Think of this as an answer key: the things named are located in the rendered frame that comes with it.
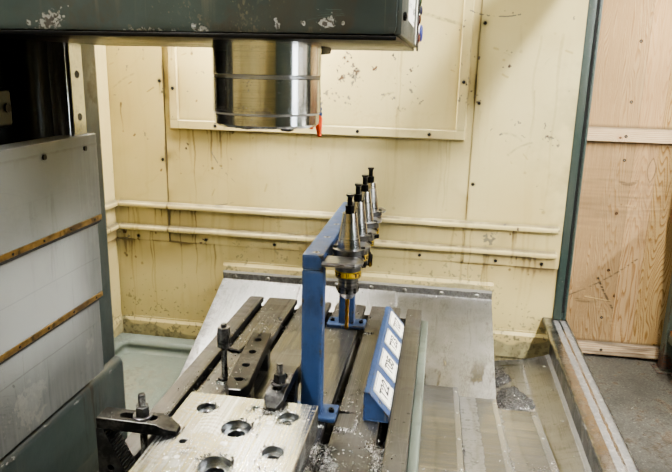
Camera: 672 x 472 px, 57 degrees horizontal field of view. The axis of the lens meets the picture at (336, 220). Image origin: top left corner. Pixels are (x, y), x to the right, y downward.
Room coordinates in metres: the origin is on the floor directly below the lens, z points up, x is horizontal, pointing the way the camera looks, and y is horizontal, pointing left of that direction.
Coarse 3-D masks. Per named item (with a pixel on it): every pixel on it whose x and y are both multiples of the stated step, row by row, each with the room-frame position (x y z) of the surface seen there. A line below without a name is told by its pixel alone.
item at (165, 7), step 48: (0, 0) 0.88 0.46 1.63; (48, 0) 0.87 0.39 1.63; (96, 0) 0.86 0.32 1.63; (144, 0) 0.85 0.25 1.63; (192, 0) 0.84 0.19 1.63; (240, 0) 0.83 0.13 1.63; (288, 0) 0.82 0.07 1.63; (336, 0) 0.81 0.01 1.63; (384, 0) 0.80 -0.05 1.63; (336, 48) 1.17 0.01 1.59; (384, 48) 1.10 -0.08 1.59
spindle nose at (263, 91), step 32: (224, 64) 0.89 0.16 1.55; (256, 64) 0.87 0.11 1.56; (288, 64) 0.88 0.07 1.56; (320, 64) 0.94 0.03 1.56; (224, 96) 0.89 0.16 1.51; (256, 96) 0.87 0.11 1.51; (288, 96) 0.88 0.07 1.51; (320, 96) 0.94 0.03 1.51; (256, 128) 0.87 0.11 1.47; (288, 128) 0.88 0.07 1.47
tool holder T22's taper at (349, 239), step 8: (344, 216) 1.12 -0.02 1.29; (352, 216) 1.12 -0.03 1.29; (344, 224) 1.12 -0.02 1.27; (352, 224) 1.12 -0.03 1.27; (344, 232) 1.12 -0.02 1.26; (352, 232) 1.11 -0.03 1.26; (344, 240) 1.11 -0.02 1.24; (352, 240) 1.11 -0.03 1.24; (344, 248) 1.11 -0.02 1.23; (352, 248) 1.11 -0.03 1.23
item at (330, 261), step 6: (330, 258) 1.08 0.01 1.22; (336, 258) 1.09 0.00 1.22; (342, 258) 1.09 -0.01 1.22; (348, 258) 1.09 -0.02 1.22; (354, 258) 1.09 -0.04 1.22; (324, 264) 1.06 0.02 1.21; (330, 264) 1.05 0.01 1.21; (336, 264) 1.05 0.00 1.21; (342, 264) 1.05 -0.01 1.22; (348, 264) 1.05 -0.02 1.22; (354, 264) 1.05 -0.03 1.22; (360, 264) 1.06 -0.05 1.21
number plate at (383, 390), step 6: (378, 372) 1.15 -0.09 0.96; (378, 378) 1.13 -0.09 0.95; (384, 378) 1.16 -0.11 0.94; (378, 384) 1.11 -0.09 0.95; (384, 384) 1.14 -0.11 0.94; (378, 390) 1.09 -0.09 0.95; (384, 390) 1.12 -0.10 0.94; (390, 390) 1.14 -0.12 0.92; (378, 396) 1.08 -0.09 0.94; (384, 396) 1.10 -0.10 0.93; (390, 396) 1.12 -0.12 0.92; (384, 402) 1.08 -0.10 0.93; (390, 402) 1.10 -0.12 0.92; (390, 408) 1.08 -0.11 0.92
